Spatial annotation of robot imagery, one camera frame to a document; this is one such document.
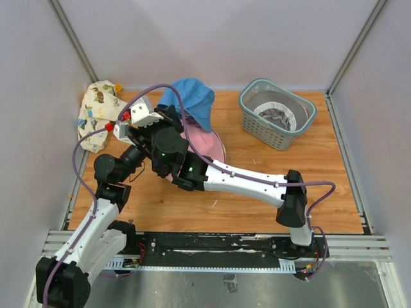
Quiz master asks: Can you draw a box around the blue hat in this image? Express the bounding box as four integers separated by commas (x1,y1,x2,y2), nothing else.
171,78,215,133

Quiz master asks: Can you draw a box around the pink bucket hat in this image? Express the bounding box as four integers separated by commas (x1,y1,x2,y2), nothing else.
180,116,226,162

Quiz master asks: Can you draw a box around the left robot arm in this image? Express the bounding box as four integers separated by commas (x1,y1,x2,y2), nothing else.
35,127,152,307

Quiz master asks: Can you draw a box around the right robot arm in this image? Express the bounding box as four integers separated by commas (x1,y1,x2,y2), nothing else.
131,103,314,257

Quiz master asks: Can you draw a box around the cartoon print cloth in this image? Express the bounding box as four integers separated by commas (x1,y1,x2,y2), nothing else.
78,80,127,139

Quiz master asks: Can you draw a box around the small yellow object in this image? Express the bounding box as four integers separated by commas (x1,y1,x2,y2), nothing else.
115,84,123,92

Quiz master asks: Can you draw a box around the grey plastic basket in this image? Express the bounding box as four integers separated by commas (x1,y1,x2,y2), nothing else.
238,78,317,151

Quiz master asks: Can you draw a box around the grey hat in basket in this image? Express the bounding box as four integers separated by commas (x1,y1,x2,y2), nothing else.
253,101,308,132

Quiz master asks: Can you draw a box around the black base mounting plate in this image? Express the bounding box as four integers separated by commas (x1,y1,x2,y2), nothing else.
125,232,329,269

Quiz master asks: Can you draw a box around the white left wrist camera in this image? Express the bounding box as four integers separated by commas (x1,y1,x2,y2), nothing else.
105,121,132,144

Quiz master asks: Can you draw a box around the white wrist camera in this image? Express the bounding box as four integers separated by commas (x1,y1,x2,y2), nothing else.
130,96,164,127
105,121,132,144

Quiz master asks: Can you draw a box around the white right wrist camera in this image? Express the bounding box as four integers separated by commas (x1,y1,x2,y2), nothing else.
130,96,164,127

